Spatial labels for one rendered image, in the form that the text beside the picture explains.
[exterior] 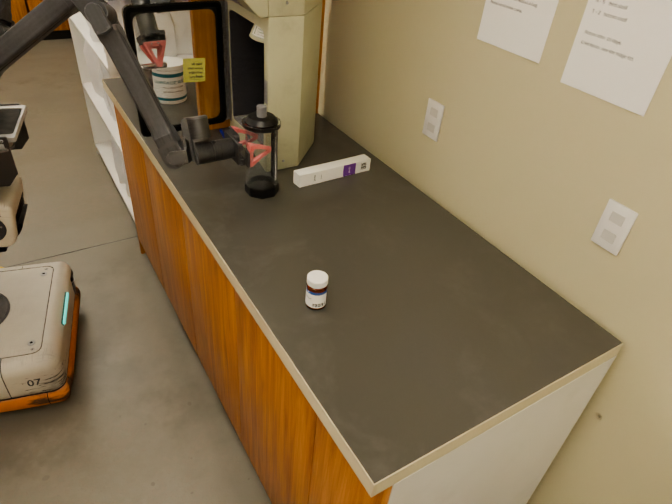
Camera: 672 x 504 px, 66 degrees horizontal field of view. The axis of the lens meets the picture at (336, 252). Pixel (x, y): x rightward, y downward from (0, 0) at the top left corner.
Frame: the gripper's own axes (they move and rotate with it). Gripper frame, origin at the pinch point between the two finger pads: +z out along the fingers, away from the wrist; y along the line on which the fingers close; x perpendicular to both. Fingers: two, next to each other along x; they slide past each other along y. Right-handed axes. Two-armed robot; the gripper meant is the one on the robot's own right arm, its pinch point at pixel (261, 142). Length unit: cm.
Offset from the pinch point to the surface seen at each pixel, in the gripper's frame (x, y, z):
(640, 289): 4, -90, 50
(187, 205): 15.9, 0.8, -22.9
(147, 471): 110, -15, -51
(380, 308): 16, -59, 3
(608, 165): -18, -72, 50
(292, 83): -12.2, 9.9, 14.8
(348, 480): 32, -84, -20
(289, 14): -31.5, 9.8, 13.3
